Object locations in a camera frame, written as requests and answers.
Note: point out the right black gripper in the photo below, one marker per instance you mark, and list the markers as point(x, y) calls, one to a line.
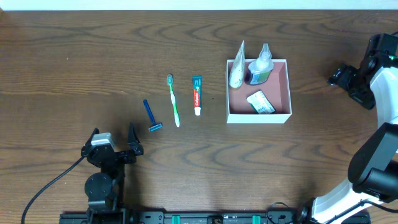
point(347, 81)

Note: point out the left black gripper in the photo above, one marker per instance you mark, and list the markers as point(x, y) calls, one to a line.
point(116, 156)

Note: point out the green white toothbrush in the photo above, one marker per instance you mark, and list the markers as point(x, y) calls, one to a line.
point(173, 99)

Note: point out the Colgate toothpaste tube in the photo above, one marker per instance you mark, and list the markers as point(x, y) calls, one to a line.
point(197, 80)

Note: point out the clear pump bottle blue liquid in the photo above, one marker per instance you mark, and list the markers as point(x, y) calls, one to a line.
point(260, 69)

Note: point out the green white soap box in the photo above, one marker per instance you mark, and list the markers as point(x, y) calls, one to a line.
point(260, 103)

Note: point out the white floral lotion tube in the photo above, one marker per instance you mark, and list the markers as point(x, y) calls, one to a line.
point(236, 75)

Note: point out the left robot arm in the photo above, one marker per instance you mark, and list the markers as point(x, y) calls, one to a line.
point(105, 189)

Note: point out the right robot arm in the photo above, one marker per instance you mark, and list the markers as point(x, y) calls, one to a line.
point(372, 172)

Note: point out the blue disposable razor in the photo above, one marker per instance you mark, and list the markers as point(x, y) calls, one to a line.
point(154, 126)

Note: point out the white box pink interior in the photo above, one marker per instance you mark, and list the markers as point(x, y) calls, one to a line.
point(276, 89)

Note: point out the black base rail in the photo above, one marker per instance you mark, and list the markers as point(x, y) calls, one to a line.
point(214, 217)

